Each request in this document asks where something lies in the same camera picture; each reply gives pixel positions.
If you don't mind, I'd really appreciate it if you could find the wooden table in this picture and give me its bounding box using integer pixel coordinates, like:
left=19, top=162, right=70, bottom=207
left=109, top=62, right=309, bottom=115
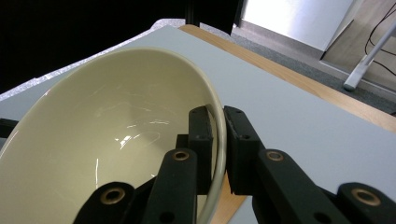
left=178, top=23, right=396, bottom=135

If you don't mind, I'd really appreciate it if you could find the black cable under desk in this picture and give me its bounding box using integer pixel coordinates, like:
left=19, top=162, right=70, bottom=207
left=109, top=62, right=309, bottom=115
left=365, top=1, right=396, bottom=77

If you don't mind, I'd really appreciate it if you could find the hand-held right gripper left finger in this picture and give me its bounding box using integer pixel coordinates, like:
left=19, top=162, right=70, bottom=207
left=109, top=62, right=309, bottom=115
left=141, top=105, right=217, bottom=224

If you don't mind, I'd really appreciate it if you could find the white panel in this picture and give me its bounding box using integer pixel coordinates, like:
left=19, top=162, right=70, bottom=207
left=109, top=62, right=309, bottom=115
left=241, top=0, right=364, bottom=52

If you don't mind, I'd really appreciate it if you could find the cream ceramic bowl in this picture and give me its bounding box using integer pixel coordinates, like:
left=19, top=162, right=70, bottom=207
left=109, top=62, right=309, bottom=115
left=0, top=46, right=228, bottom=224

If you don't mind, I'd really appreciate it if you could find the black metal stand with base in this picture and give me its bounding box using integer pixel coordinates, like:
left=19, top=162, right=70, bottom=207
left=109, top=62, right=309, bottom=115
left=185, top=0, right=201, bottom=28

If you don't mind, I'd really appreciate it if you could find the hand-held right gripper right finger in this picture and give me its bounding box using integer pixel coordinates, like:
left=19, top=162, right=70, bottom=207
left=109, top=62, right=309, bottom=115
left=222, top=105, right=354, bottom=224

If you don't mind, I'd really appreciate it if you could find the black curtain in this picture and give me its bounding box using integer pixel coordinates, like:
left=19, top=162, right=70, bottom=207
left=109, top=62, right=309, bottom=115
left=0, top=0, right=245, bottom=95

